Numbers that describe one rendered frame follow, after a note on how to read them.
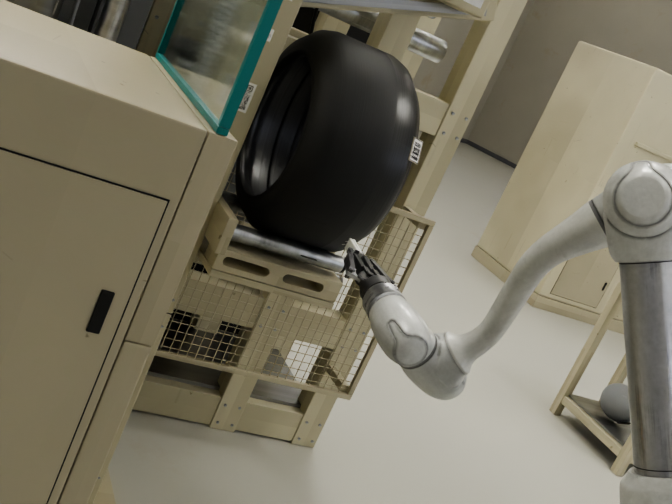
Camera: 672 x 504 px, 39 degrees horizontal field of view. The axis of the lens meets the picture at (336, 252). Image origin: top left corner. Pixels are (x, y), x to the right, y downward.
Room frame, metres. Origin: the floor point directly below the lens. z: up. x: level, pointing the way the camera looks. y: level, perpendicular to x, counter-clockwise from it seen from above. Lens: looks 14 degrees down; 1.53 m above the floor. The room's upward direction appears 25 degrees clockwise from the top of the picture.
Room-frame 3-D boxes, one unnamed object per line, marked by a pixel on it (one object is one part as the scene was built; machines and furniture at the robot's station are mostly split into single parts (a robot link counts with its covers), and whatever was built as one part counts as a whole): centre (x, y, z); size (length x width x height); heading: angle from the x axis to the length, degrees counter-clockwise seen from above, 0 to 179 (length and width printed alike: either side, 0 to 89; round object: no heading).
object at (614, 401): (4.71, -1.71, 0.40); 0.60 x 0.35 x 0.80; 29
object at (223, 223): (2.38, 0.35, 0.90); 0.40 x 0.03 x 0.10; 28
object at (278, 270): (2.34, 0.13, 0.83); 0.36 x 0.09 x 0.06; 118
